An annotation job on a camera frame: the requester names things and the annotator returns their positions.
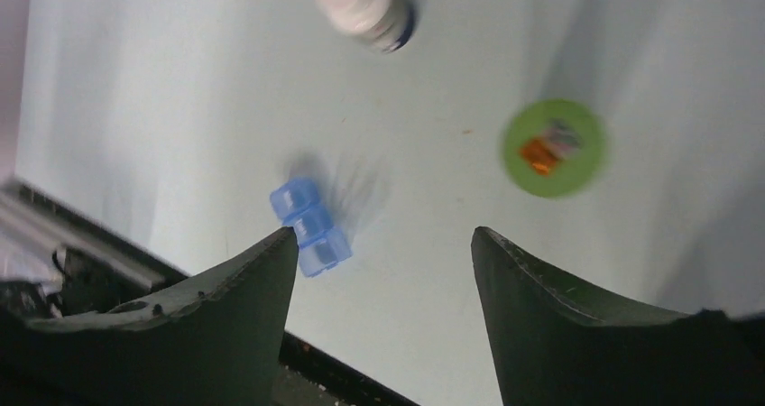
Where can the blue pill organizer box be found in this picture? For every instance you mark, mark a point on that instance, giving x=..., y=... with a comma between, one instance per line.
x=322, y=243

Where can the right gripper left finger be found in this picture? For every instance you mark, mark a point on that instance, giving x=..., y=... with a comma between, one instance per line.
x=212, y=339

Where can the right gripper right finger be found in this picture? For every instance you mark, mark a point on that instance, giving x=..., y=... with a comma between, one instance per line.
x=557, y=339

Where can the white pill bottle blue label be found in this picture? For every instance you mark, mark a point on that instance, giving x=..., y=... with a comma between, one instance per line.
x=383, y=25

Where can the green pill bottle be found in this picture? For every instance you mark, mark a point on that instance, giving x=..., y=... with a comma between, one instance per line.
x=554, y=148

